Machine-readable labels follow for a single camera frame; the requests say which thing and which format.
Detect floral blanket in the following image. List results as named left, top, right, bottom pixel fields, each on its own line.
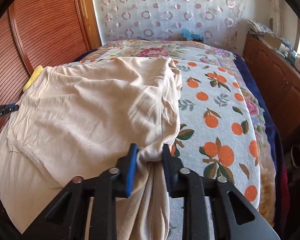
left=80, top=39, right=276, bottom=228

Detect orange fruit print towel blanket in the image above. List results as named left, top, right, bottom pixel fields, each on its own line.
left=60, top=56, right=262, bottom=210

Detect dark round object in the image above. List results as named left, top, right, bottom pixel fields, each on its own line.
left=291, top=144, right=300, bottom=168

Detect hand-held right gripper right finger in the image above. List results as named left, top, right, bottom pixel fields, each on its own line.
left=162, top=144, right=280, bottom=240

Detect wrapped wall pipe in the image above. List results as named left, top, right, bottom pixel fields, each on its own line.
left=270, top=0, right=283, bottom=30

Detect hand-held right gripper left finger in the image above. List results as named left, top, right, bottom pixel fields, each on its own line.
left=21, top=144, right=140, bottom=240

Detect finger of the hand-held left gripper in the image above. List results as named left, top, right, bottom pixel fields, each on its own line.
left=4, top=104, right=20, bottom=113

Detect wooden low cabinet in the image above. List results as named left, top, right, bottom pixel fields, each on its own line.
left=242, top=32, right=300, bottom=153

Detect yellow plush toy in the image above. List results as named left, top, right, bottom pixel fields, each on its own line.
left=23, top=66, right=44, bottom=91

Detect wooden slatted wardrobe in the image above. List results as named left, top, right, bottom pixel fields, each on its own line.
left=0, top=0, right=102, bottom=130

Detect beige printed t-shirt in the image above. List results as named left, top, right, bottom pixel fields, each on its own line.
left=0, top=56, right=183, bottom=240

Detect dark blue blanket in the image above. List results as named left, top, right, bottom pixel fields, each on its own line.
left=234, top=54, right=285, bottom=180

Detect circle patterned sheer curtain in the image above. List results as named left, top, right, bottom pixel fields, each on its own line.
left=90, top=0, right=248, bottom=55

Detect red cloth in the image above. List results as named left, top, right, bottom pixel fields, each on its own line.
left=281, top=167, right=291, bottom=222

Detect stack of folded cloths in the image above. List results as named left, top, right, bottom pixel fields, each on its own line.
left=247, top=19, right=276, bottom=36

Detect cardboard box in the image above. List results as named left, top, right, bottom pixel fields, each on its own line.
left=259, top=33, right=282, bottom=50

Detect blue toy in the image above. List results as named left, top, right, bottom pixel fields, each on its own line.
left=180, top=28, right=204, bottom=42

